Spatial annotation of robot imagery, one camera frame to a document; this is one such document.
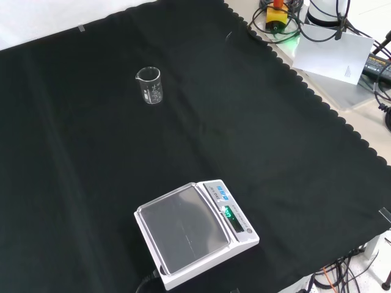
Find clear glass beaker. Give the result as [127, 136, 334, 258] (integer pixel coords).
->
[135, 66, 164, 105]

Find white electronic balance steel pan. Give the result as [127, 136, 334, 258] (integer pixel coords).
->
[133, 179, 260, 291]

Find black cloth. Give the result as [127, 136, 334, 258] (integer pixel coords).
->
[0, 0, 391, 293]

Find yellow stop button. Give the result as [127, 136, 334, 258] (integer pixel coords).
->
[265, 0, 290, 34]

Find pale board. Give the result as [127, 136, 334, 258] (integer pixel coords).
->
[291, 23, 376, 85]

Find black power adapter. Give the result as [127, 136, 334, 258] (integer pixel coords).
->
[360, 53, 391, 81]

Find white bench leg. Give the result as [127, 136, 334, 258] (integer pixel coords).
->
[364, 234, 383, 261]

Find black cable loop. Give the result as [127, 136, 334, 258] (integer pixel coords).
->
[249, 0, 304, 41]

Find black balance power cable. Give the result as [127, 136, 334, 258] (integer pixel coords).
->
[135, 267, 161, 293]

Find grey metal base plate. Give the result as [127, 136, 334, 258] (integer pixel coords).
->
[301, 70, 380, 111]

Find orange cable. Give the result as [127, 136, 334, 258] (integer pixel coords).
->
[323, 264, 334, 289]

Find black adapter cable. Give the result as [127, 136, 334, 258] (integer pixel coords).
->
[370, 29, 391, 132]

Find black cable bundle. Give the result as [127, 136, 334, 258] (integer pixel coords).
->
[308, 248, 367, 293]

